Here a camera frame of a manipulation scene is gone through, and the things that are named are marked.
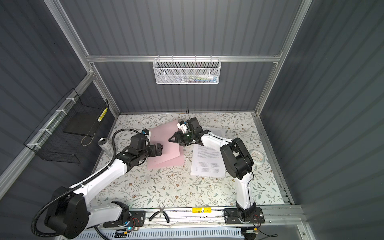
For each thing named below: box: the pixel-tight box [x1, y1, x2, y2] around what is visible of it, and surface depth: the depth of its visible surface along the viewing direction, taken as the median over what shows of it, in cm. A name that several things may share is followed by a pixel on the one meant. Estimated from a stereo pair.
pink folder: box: [147, 119, 185, 169], surface depth 88 cm
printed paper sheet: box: [190, 143, 226, 178], surface depth 95 cm
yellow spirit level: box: [192, 207, 212, 214], surface depth 77 cm
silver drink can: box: [97, 137, 113, 154], surface depth 89 cm
